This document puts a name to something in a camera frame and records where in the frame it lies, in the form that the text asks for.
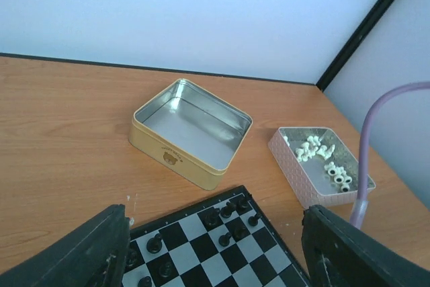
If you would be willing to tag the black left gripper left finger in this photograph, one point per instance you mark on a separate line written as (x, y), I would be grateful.
(94, 254)

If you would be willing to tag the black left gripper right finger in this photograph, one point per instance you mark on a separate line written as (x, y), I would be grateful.
(338, 254)

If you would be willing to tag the black chess piece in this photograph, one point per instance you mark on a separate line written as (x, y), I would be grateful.
(165, 270)

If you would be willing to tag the black pawn on board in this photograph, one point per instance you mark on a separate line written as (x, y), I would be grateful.
(154, 244)

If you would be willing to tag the white chess pieces pile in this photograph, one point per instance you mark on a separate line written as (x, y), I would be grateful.
(317, 161)

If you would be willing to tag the black white chess board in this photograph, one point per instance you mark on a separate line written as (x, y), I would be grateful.
(224, 240)

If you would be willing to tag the white patterned tin lid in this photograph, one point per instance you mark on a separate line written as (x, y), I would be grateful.
(303, 188)

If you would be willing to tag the gold square tin box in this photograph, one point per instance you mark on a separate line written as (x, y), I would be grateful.
(191, 131)

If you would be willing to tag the black enclosure frame post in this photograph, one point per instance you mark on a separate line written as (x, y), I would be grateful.
(358, 36)

